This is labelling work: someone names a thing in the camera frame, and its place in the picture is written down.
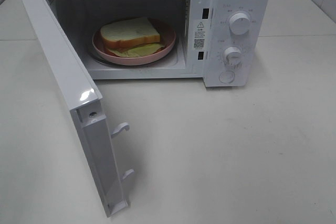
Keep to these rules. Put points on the upper white power knob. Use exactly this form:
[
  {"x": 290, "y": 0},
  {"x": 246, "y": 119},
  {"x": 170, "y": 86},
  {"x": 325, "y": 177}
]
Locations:
[{"x": 239, "y": 23}]

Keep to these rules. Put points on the white bread sandwich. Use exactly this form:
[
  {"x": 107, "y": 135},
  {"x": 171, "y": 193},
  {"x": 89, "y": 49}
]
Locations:
[{"x": 131, "y": 38}]

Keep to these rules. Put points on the glass microwave turntable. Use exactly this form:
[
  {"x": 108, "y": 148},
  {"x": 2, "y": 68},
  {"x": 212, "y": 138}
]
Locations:
[{"x": 163, "y": 58}]

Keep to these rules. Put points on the white microwave oven body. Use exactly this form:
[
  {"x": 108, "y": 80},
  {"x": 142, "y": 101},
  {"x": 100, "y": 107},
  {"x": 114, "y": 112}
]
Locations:
[{"x": 202, "y": 35}]

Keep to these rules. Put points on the white microwave door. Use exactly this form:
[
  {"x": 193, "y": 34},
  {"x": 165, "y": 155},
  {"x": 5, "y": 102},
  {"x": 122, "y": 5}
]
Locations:
[{"x": 82, "y": 98}]

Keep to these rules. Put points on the round door release button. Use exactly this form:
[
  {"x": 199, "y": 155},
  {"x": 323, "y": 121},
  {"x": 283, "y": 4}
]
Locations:
[{"x": 227, "y": 77}]

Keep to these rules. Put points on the pink round plate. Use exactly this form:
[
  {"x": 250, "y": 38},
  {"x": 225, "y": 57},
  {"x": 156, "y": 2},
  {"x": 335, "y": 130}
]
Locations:
[{"x": 168, "y": 38}]

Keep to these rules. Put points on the lower white timer knob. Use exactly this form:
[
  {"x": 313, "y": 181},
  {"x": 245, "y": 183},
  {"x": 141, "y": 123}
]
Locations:
[{"x": 232, "y": 56}]

